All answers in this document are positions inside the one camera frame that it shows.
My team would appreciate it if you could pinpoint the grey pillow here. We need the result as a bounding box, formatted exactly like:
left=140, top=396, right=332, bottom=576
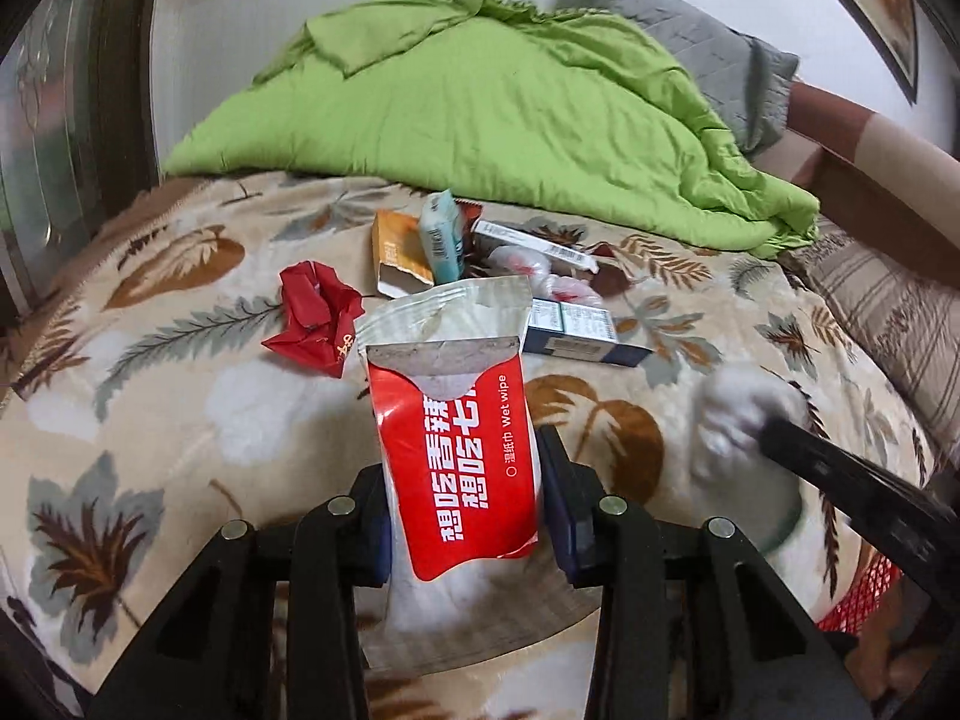
left=577, top=0, right=800, bottom=155

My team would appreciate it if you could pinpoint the red white wet wipe packet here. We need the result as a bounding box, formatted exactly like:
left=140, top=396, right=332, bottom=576
left=352, top=275, right=593, bottom=680

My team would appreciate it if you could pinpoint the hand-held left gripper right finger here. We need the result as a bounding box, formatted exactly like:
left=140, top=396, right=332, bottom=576
left=536, top=424, right=877, bottom=720

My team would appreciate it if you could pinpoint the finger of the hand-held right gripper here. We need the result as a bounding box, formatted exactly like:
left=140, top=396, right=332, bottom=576
left=760, top=417, right=960, bottom=580

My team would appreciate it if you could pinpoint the blue white box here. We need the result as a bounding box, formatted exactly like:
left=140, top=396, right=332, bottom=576
left=521, top=298, right=655, bottom=368

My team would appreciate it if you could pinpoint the white tissue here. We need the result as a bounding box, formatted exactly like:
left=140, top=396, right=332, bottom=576
left=690, top=364, right=811, bottom=481

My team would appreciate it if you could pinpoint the long white box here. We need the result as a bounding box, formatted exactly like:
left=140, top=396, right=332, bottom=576
left=471, top=219, right=601, bottom=275

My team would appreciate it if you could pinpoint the glass door cabinet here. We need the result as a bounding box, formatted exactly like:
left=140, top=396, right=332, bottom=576
left=0, top=0, right=162, bottom=316

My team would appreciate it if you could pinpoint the crumpled white red plastic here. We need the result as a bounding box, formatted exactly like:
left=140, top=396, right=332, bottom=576
left=536, top=274, right=605, bottom=308
left=480, top=244, right=560, bottom=280

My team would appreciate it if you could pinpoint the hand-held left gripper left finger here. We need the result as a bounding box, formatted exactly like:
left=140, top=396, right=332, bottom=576
left=88, top=463, right=392, bottom=720

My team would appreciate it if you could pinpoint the leaf-printed blanket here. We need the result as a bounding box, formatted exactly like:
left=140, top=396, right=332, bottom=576
left=0, top=169, right=938, bottom=720

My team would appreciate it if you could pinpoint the red mesh basket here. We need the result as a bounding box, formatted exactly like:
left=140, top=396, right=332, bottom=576
left=814, top=555, right=905, bottom=635

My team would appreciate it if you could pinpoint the green quilt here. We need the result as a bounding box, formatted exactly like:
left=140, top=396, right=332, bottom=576
left=161, top=0, right=822, bottom=260

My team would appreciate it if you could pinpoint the wooden headboard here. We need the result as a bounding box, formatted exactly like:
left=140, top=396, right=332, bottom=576
left=750, top=79, right=960, bottom=301

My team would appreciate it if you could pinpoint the orange cardboard box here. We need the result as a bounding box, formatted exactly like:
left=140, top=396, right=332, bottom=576
left=371, top=208, right=436, bottom=299

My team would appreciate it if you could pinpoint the framed wall picture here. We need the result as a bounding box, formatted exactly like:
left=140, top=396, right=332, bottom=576
left=780, top=0, right=920, bottom=102

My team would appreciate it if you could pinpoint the striped pillow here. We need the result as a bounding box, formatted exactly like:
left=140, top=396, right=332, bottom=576
left=780, top=217, right=960, bottom=458

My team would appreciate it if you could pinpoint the teal packet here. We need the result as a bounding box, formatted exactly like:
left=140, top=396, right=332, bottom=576
left=418, top=190, right=467, bottom=286

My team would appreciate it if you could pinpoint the crumpled red wrapper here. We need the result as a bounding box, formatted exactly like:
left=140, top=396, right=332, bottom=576
left=261, top=260, right=366, bottom=380

